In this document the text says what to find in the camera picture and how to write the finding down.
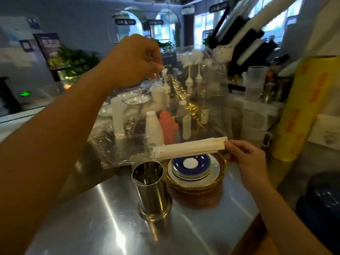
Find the person's right hand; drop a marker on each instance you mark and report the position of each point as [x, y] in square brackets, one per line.
[251, 164]

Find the person's left hand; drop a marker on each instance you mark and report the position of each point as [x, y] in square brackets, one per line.
[127, 61]

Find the person's left fingers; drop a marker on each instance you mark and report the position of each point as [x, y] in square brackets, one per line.
[152, 66]

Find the person's right thumb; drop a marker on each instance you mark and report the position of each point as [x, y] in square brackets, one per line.
[239, 144]

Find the clear plastic bag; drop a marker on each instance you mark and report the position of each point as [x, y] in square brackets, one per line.
[213, 116]

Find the bundle of white straws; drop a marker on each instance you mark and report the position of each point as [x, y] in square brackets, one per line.
[186, 148]

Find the person's left forearm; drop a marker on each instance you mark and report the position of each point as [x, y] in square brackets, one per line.
[50, 146]

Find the person's right forearm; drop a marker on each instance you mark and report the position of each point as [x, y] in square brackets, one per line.
[281, 220]

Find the white pump dispenser bottle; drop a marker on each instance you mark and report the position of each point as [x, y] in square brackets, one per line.
[189, 79]
[164, 82]
[198, 74]

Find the small green potted plant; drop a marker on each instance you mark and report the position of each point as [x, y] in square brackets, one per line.
[165, 45]

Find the amber glass dish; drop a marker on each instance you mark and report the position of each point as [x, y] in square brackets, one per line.
[221, 175]

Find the patterned white plate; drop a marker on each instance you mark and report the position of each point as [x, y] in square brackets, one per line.
[137, 100]

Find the black hanging sign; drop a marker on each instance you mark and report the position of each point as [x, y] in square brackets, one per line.
[155, 22]
[124, 22]
[218, 6]

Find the clear bottle with white cap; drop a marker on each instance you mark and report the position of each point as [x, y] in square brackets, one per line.
[182, 108]

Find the blue and white saucer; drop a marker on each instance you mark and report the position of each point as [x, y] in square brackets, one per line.
[191, 165]

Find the small white slim bottle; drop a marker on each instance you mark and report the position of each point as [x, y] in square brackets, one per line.
[186, 127]

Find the small metal cup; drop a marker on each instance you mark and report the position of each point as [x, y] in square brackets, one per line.
[268, 92]

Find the tall white bottle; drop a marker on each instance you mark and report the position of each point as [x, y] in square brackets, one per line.
[117, 116]

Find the red squeeze bottle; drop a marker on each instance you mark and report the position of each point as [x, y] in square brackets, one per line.
[167, 127]

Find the white squeeze bottle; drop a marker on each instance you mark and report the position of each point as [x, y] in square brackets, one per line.
[154, 130]

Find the clear plastic measuring jug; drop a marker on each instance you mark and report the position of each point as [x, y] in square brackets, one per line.
[255, 82]

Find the white air conditioner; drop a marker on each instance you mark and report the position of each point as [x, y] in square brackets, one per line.
[188, 9]

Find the yellow cling film roll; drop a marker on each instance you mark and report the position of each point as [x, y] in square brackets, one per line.
[305, 108]

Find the green leafy plant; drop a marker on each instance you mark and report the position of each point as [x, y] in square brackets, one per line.
[77, 61]

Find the white paper box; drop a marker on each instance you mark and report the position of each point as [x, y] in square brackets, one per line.
[325, 131]

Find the black cup dispenser rack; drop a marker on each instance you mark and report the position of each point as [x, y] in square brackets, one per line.
[239, 31]

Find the steel cylinder holder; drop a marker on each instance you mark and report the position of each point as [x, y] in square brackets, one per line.
[152, 191]

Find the dark blue bin bag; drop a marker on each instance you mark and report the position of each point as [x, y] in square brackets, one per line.
[321, 207]

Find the dark poster sign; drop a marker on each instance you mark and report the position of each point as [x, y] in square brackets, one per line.
[49, 47]

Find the black machine with green light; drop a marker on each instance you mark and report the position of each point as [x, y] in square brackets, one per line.
[9, 98]

